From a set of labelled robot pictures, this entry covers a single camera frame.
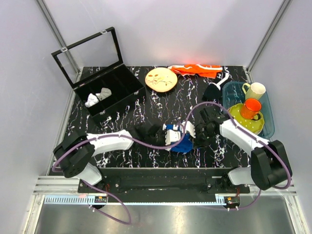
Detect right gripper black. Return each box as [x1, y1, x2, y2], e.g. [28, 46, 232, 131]
[189, 126, 217, 149]

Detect blue white underwear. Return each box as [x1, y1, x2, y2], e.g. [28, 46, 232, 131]
[163, 124, 194, 153]

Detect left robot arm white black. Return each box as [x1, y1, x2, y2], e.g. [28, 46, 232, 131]
[52, 124, 166, 193]

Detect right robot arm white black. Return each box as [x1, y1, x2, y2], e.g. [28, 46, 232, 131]
[195, 107, 292, 193]

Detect black white garment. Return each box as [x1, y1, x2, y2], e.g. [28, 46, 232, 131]
[202, 73, 230, 101]

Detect teal transparent plastic bin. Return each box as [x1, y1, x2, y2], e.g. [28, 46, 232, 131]
[222, 81, 275, 139]

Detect orange mug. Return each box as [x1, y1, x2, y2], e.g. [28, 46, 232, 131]
[240, 98, 262, 121]

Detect yellow green dotted plate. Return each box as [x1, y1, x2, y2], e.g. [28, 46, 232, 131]
[228, 103, 265, 135]

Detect orange white garment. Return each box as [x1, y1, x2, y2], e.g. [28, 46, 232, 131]
[168, 64, 223, 78]

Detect cream yellow mug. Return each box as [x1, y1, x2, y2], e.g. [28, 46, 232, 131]
[242, 82, 266, 100]

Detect round wooden plate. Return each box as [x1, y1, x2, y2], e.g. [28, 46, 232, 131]
[145, 67, 177, 93]

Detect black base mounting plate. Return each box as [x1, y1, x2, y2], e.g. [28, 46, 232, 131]
[77, 167, 251, 203]

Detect grey rolled sock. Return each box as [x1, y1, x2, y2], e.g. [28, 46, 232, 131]
[96, 87, 112, 101]

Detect white rolled sock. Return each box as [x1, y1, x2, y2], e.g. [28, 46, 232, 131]
[84, 93, 99, 108]

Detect black compartment box with lid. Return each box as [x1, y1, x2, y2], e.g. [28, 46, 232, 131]
[51, 27, 146, 123]

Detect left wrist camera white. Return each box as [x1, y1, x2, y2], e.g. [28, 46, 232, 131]
[165, 129, 181, 146]

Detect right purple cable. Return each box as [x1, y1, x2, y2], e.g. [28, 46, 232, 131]
[182, 101, 292, 211]

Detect purple cable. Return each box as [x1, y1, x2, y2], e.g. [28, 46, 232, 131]
[182, 101, 292, 211]
[52, 124, 186, 224]

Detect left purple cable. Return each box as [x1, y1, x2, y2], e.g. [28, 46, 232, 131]
[52, 124, 186, 224]

